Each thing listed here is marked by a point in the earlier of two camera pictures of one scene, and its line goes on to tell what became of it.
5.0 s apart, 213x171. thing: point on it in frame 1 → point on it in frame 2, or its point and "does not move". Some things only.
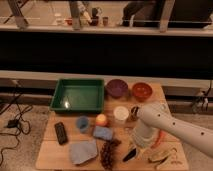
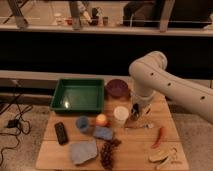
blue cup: [83, 123] does not move
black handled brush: [130, 155] → [135, 110]
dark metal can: [134, 113] does not move
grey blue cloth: [82, 151] does not move
